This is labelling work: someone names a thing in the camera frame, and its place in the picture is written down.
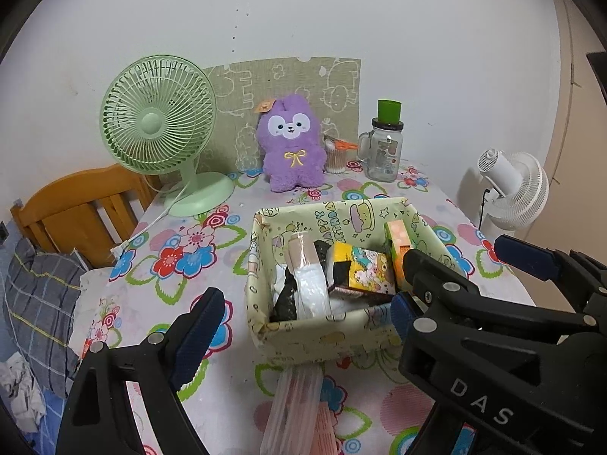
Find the green orange tissue pack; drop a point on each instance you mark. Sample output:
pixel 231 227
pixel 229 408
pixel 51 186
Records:
pixel 398 244

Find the floral tablecloth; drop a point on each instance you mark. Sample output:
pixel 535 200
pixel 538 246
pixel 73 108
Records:
pixel 167 267

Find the clear plastic bag roll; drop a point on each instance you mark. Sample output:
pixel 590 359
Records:
pixel 291 424

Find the green desk fan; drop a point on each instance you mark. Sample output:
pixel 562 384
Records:
pixel 157 117

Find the pink wet wipes pack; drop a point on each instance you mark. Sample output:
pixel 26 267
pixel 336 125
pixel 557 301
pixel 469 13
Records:
pixel 324 440

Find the beige cartoon wall mat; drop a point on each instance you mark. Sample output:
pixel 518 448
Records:
pixel 330 85

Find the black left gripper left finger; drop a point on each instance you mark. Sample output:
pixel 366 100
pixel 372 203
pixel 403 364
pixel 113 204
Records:
pixel 98 417

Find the orange wooden chair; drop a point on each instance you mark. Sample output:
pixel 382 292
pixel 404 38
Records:
pixel 81 210

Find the glass mug with green lid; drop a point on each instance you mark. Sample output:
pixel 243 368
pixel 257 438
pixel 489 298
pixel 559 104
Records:
pixel 379 150

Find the crumpled white cloth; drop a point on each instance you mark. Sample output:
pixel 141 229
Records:
pixel 25 397

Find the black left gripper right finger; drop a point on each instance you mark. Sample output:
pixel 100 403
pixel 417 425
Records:
pixel 524 379

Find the cartoon print fabric storage box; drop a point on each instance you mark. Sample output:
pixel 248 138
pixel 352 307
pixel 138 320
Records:
pixel 356 324

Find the white small fan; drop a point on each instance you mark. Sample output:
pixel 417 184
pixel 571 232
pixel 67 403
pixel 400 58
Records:
pixel 521 186

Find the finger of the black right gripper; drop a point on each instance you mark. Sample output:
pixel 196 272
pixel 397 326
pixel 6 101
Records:
pixel 581 279

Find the cotton swab jar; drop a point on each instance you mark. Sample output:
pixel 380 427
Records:
pixel 338 153

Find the purple plush bunny toy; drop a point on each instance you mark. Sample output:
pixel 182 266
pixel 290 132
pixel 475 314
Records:
pixel 289 134

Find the yellow cartoon tissue pack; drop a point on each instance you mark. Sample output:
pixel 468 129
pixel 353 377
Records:
pixel 359 272

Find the grey plaid pillow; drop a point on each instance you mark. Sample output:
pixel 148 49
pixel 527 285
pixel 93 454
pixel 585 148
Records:
pixel 40 294

